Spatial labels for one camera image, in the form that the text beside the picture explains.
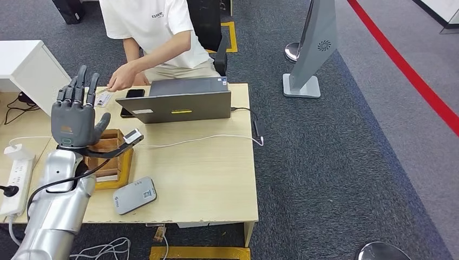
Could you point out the yellow floor tape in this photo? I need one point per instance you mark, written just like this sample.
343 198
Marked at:
200 253
233 37

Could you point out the black office chair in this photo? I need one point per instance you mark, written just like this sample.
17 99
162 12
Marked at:
208 21

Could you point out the black smartphone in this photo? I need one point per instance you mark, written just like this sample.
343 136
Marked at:
135 93

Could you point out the red floor tape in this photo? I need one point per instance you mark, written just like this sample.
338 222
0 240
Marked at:
412 73

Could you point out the grey sign stand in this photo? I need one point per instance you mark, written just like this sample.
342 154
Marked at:
315 46

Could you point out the white ID card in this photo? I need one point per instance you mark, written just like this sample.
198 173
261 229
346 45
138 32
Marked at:
104 100

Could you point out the person's right hand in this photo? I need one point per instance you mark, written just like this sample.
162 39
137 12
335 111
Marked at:
141 79

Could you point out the black bag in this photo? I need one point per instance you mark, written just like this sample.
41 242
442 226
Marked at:
70 10

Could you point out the white power strip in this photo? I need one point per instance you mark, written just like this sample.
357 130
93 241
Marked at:
16 186

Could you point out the person's left hand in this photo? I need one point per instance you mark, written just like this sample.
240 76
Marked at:
122 77

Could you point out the chrome stanchion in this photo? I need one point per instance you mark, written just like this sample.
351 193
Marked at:
292 52
383 252

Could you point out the wooden compartment organizer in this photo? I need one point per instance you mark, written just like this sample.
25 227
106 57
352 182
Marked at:
111 167

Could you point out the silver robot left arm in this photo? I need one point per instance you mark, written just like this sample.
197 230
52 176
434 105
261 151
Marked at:
57 208

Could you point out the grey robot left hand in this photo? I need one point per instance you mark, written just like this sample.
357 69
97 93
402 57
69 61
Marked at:
73 123

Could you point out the person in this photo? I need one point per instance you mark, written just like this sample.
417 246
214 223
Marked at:
161 25

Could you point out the person's right forearm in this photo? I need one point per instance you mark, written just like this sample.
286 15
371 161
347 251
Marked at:
131 50

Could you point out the white charger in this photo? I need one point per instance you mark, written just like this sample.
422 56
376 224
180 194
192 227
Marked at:
18 152

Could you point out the grey laptop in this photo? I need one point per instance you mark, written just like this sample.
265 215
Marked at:
172 109

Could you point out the pale wrist camera on bracket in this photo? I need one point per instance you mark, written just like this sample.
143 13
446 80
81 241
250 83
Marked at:
133 136

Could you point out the small black dongle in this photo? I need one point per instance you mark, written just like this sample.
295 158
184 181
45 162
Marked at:
259 128

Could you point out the white cabinet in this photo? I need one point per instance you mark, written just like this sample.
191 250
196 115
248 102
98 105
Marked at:
32 71

